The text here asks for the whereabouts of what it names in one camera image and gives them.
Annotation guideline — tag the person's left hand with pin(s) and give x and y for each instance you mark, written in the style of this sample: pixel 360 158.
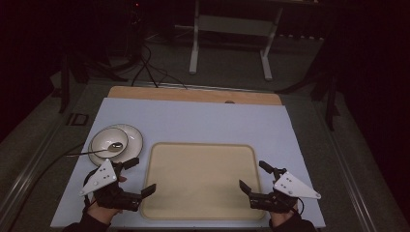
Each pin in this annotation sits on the person's left hand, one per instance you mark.
pixel 103 214

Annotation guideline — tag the light blue mat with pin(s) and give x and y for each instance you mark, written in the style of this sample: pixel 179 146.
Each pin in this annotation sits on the light blue mat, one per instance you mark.
pixel 199 122

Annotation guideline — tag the beige tray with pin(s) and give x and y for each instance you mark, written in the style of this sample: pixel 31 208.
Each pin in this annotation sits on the beige tray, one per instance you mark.
pixel 199 180

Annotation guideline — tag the white metal stand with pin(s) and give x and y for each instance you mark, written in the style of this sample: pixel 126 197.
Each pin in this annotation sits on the white metal stand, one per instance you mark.
pixel 232 25

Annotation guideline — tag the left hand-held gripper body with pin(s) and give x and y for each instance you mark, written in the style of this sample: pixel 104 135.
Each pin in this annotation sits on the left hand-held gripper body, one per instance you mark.
pixel 100 177

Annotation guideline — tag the white bowl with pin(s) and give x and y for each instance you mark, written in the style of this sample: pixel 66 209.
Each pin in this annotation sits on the white bowl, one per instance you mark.
pixel 104 138

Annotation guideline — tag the metal spoon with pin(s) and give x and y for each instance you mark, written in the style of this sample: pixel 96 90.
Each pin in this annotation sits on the metal spoon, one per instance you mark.
pixel 115 147

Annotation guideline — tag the white plate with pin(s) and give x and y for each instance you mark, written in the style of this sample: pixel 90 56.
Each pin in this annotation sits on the white plate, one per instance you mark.
pixel 133 138

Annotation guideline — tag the person's right hand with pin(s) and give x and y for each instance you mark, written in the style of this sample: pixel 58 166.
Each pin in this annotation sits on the person's right hand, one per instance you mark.
pixel 281 217

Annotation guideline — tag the black stand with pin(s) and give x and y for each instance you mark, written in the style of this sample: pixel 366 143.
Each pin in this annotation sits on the black stand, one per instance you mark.
pixel 328 93
pixel 66 80

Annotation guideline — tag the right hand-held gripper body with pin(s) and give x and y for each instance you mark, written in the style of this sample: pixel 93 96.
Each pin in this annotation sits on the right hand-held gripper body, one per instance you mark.
pixel 290 188

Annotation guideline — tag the black floor socket box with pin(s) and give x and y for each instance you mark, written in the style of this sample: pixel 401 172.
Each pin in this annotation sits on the black floor socket box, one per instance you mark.
pixel 77 119

